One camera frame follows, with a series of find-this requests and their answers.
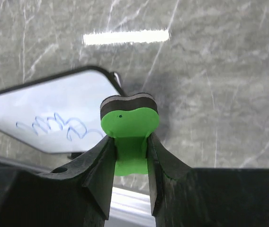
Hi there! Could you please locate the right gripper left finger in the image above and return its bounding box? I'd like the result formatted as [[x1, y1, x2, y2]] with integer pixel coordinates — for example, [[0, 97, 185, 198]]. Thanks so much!
[[0, 137, 115, 227]]

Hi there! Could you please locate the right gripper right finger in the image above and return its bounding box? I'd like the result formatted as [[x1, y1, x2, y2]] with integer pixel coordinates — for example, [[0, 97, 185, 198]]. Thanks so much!
[[147, 134, 269, 227]]

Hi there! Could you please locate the small black-framed whiteboard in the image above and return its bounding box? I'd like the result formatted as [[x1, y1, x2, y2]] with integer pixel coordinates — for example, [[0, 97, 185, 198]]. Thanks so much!
[[0, 66, 124, 154]]

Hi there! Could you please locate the green whiteboard eraser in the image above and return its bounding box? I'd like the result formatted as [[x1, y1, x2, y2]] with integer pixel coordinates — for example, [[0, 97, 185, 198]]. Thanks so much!
[[100, 93, 160, 176]]

